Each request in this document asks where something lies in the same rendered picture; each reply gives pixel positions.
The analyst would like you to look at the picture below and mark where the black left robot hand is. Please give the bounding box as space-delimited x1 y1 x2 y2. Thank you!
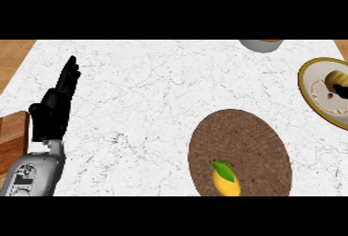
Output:
26 55 82 143

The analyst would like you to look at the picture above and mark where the brown round placemat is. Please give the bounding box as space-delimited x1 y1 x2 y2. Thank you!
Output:
185 108 293 197

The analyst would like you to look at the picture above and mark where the yellow squash with green leaf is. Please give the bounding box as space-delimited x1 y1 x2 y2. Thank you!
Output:
210 159 241 197

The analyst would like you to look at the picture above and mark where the white bowl with gold rim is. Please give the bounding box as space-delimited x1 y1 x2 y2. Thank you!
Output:
296 56 348 131

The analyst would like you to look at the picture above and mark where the brown wooden cutting board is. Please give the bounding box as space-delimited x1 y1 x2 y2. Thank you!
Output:
0 110 32 185

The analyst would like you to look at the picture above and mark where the grey round cup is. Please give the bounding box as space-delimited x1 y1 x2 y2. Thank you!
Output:
237 39 286 54

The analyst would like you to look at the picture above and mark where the tan ridged food piece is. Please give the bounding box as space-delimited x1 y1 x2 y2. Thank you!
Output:
322 69 348 92

